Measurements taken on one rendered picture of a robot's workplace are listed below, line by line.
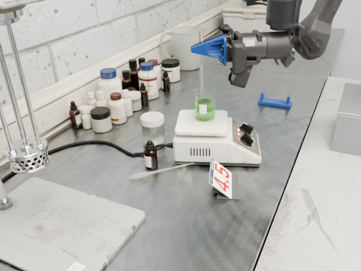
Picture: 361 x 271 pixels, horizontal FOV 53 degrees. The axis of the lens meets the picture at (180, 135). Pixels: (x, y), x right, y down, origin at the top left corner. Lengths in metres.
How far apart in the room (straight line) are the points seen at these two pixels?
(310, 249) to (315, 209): 0.11
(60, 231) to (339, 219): 0.51
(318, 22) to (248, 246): 0.46
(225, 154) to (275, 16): 0.31
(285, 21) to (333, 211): 0.38
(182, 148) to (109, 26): 0.61
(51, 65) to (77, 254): 0.60
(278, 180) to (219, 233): 0.21
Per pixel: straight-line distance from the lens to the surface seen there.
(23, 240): 0.72
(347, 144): 0.94
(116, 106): 1.03
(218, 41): 0.77
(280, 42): 0.80
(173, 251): 0.65
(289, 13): 0.78
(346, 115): 0.91
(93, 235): 0.68
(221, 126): 0.83
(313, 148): 0.95
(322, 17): 0.82
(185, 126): 0.83
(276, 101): 1.16
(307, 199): 0.78
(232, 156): 0.82
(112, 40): 1.30
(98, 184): 0.82
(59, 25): 1.11
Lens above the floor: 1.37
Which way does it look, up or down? 29 degrees down
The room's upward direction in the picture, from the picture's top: 2 degrees counter-clockwise
